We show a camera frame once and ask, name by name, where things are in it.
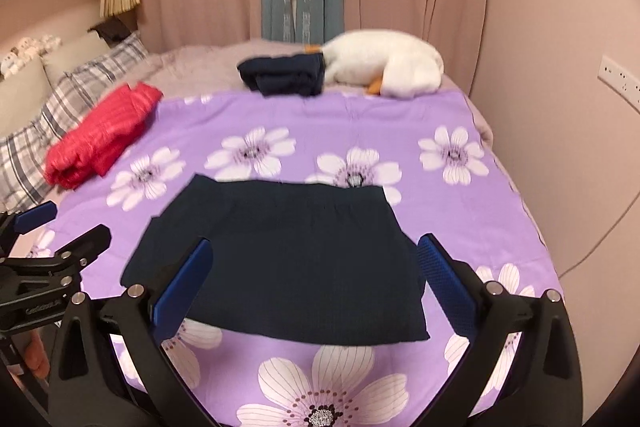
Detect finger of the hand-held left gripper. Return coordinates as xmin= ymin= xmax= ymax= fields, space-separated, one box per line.
xmin=52 ymin=224 xmax=112 ymax=270
xmin=12 ymin=201 xmax=58 ymax=233

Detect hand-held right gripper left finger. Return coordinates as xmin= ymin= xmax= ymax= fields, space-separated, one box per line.
xmin=45 ymin=237 xmax=221 ymax=427

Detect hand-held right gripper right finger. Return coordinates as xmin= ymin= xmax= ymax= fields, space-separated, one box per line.
xmin=416 ymin=233 xmax=586 ymax=427

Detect dark green knit sweater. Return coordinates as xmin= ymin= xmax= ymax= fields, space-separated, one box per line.
xmin=120 ymin=173 xmax=431 ymax=348

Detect folded navy clothes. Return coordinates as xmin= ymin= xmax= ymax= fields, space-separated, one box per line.
xmin=236 ymin=52 xmax=327 ymax=98

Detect person's left hand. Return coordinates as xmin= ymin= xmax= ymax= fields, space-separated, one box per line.
xmin=22 ymin=332 xmax=51 ymax=379

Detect folded red puffer jacket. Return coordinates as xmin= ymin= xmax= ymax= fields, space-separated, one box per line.
xmin=44 ymin=82 xmax=165 ymax=190

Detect grey plaid pillow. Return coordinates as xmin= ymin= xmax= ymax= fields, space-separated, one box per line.
xmin=0 ymin=32 xmax=151 ymax=202

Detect beige pillow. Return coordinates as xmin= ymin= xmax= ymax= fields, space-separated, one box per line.
xmin=42 ymin=29 xmax=111 ymax=82
xmin=0 ymin=57 xmax=53 ymax=142

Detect row of small white figurines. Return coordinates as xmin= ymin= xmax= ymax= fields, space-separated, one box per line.
xmin=0 ymin=34 xmax=63 ymax=78

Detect purple floral blanket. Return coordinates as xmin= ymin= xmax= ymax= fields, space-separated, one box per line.
xmin=10 ymin=89 xmax=568 ymax=427

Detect pink fluffy bed cover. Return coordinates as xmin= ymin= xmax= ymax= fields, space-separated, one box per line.
xmin=145 ymin=39 xmax=496 ymax=148

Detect white goose plush toy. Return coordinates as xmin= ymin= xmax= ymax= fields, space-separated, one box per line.
xmin=305 ymin=29 xmax=446 ymax=100

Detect dark small wall bracket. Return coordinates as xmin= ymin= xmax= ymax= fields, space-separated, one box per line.
xmin=87 ymin=14 xmax=138 ymax=46

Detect white wall outlet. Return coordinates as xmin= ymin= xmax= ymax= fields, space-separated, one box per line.
xmin=598 ymin=54 xmax=640 ymax=108

